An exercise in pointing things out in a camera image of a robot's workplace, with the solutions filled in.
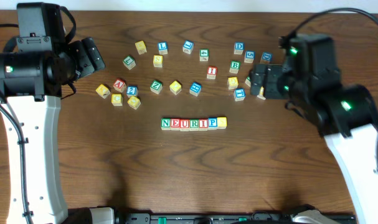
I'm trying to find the yellow s block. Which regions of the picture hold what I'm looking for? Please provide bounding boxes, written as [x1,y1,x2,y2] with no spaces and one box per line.
[153,55,163,68]
[217,116,227,129]

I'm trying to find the blue P block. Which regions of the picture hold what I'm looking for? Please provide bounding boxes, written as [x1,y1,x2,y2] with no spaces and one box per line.
[208,118,218,130]

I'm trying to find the red i block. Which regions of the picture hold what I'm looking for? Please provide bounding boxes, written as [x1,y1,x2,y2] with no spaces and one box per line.
[207,66,217,80]
[199,119,209,131]

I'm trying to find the green R block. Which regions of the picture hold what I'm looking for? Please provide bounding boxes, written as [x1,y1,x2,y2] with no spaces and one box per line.
[189,119,199,131]

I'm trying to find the red U block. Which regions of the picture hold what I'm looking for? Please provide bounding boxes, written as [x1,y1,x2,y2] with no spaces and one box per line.
[179,119,190,131]

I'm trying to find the green N block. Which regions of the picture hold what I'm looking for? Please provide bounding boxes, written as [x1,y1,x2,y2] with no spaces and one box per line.
[161,118,171,130]

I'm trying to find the red E block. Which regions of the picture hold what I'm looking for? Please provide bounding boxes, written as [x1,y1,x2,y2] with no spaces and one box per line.
[170,118,180,131]

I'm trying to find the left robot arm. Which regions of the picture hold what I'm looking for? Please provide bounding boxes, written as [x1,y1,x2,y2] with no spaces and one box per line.
[0,2,118,223]

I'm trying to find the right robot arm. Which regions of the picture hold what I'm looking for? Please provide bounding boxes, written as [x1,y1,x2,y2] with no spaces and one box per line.
[249,34,378,223]

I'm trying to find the blue D block right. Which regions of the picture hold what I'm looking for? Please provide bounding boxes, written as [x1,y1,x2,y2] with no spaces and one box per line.
[260,52,273,64]

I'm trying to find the blue d block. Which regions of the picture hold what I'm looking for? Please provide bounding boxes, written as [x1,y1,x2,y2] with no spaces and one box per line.
[234,42,245,55]
[260,52,273,64]

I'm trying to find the green J block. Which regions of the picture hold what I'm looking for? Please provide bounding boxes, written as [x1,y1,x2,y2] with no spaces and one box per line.
[245,77,252,87]

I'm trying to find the yellow M block right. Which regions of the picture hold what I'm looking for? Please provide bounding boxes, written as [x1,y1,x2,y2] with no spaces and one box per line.
[257,87,266,100]

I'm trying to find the blue 5 block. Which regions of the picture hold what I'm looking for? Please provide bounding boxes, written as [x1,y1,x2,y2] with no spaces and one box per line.
[244,50,255,63]

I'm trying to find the blue T block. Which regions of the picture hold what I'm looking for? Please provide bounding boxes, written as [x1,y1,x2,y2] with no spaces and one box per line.
[234,88,246,101]

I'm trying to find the green B block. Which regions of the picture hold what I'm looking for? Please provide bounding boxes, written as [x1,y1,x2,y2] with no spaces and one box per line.
[229,60,241,74]

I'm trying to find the yellow block right centre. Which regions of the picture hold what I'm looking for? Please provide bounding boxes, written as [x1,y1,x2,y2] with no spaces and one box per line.
[227,77,239,90]

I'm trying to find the yellow K block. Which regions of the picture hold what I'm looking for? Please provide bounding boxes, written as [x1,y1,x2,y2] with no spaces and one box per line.
[95,84,111,99]

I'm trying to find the blue D block top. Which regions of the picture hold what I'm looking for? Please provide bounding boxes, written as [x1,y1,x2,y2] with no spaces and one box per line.
[234,42,245,55]

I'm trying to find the green 7 block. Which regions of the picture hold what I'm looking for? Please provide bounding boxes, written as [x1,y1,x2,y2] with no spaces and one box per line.
[123,55,136,70]

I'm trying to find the red A block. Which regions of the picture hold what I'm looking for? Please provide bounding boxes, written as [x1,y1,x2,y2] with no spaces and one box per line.
[113,78,127,93]

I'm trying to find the yellow C block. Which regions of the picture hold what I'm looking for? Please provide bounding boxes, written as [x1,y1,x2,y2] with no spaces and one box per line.
[111,94,123,106]

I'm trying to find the yellow block top left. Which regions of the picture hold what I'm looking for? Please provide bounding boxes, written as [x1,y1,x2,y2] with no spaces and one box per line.
[135,40,147,55]

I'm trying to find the blue 2 block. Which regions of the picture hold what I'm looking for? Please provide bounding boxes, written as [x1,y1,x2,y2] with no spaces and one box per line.
[126,86,138,98]

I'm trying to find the yellow Q block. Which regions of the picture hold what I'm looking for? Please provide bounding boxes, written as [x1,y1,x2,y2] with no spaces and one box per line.
[128,96,141,110]

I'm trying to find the green 4 block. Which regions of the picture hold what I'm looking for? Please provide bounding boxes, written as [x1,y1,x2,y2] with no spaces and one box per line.
[199,49,209,62]

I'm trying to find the blue H block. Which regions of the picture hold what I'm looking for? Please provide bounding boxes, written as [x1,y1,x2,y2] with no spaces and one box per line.
[189,82,202,96]

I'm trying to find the green Z block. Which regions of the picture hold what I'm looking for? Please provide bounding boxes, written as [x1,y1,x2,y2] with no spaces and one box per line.
[150,80,163,95]

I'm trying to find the blue tilted L block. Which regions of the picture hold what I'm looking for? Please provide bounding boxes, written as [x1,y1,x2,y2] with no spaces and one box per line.
[182,40,194,54]

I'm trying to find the yellow O block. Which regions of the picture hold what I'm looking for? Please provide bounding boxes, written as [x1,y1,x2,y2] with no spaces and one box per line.
[169,80,182,95]

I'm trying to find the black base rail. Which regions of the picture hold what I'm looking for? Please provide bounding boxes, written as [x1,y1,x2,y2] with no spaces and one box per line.
[115,212,357,224]

